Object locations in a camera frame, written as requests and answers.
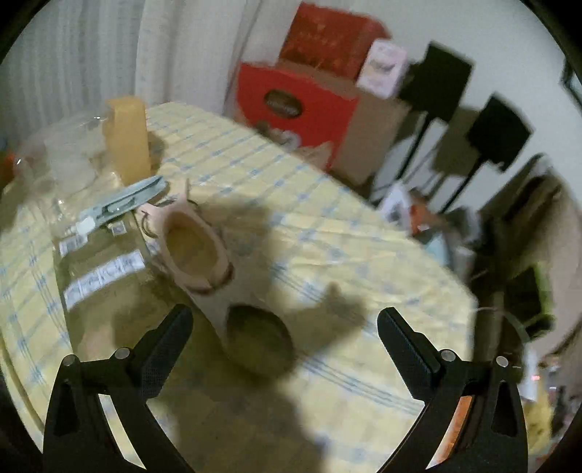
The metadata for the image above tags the black speaker stand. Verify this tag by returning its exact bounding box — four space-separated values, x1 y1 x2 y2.
439 159 485 214
370 114 432 201

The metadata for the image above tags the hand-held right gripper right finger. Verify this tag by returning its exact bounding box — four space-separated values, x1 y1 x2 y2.
377 307 530 473

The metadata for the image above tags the brown cardboard box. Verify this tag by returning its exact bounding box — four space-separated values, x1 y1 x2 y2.
273 59 410 187

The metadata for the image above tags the clear plastic bag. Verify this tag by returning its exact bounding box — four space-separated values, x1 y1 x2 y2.
9 114 119 214

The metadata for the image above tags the yellow checked tablecloth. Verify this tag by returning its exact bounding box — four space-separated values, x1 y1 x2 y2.
0 102 478 473

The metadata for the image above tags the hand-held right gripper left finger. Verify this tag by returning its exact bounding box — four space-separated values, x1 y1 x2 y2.
42 304 194 473

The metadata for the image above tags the printed paper leaflet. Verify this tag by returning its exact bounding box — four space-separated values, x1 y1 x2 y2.
379 184 412 223

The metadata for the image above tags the red patterned gift box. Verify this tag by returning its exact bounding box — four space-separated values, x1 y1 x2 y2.
278 2 392 80

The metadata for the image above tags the white pink small box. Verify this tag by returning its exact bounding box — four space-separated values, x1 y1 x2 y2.
355 39 407 98

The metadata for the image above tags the olive card packet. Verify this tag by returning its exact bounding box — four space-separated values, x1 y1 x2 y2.
53 211 183 360

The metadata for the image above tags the red box with oval label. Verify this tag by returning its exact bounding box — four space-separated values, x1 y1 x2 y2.
234 63 360 171

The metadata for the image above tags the black speaker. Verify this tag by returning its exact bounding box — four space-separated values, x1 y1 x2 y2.
399 42 474 121
468 95 533 171

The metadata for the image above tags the white curtain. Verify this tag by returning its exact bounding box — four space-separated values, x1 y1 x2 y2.
0 0 237 151

